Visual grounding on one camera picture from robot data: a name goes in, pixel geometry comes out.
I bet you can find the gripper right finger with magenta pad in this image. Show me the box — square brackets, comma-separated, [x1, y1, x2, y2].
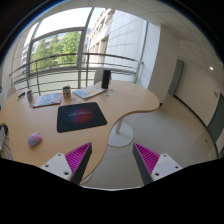
[133, 142, 182, 185]

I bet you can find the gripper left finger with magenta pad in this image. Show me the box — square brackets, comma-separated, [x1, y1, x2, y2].
[41, 142, 92, 185]

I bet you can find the pink computer mouse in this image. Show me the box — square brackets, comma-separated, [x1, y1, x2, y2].
[28, 132, 42, 147]

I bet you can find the black mouse pad red pattern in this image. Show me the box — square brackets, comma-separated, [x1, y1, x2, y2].
[57, 102, 107, 133]

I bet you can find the red magazine on table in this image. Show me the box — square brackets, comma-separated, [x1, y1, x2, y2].
[33, 93, 62, 108]

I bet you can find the light blue open book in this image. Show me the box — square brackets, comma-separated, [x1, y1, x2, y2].
[73, 85, 105, 99]

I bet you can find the metal balcony railing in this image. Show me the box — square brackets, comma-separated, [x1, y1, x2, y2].
[9, 53, 142, 95]

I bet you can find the black speaker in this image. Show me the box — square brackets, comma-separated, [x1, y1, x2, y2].
[101, 70, 111, 89]

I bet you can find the grey green door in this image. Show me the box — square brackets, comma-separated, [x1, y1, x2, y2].
[168, 60, 184, 96]

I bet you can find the white table pedestal base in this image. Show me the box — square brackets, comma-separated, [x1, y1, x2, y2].
[108, 119, 134, 147]

